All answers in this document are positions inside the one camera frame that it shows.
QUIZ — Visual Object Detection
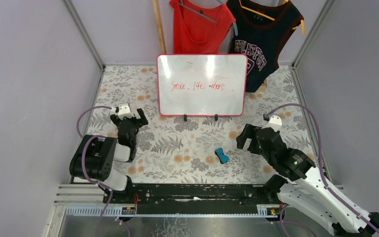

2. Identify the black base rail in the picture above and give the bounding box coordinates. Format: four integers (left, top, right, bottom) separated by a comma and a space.
103, 183, 281, 215

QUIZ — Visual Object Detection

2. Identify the blue grey clothes hanger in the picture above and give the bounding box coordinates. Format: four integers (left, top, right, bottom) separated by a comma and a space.
178, 0, 239, 37

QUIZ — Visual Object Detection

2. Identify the pink framed whiteboard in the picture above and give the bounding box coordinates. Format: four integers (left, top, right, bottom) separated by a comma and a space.
157, 54, 247, 117

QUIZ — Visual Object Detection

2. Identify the red tank top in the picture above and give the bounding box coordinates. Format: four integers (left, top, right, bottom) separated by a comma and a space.
169, 0, 236, 54

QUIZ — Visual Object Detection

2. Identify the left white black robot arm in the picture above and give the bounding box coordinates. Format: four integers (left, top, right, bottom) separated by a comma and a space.
69, 103, 149, 192

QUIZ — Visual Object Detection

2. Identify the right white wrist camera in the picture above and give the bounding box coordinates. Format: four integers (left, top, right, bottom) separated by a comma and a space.
263, 115, 282, 132

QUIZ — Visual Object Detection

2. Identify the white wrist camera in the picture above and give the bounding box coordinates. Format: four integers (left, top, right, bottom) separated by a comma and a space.
111, 103, 135, 119
263, 115, 282, 132

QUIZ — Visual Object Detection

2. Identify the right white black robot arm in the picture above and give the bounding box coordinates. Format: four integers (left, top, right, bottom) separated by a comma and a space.
236, 123, 379, 237

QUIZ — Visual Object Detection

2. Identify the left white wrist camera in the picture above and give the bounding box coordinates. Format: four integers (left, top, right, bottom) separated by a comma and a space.
111, 103, 135, 119

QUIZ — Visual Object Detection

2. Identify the navy basketball jersey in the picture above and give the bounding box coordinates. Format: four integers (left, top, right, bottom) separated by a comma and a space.
226, 0, 295, 93

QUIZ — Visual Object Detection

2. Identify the blue bone-shaped eraser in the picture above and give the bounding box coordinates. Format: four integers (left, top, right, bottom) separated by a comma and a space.
215, 148, 229, 164

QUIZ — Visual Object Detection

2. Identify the wooden pole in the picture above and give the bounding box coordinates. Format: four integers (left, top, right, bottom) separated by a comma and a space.
152, 0, 166, 54

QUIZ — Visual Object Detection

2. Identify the floral table mat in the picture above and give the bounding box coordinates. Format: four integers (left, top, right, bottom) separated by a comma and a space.
79, 65, 318, 184

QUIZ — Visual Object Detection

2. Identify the yellow clothes hanger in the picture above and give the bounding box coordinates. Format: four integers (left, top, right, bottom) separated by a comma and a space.
238, 0, 305, 36

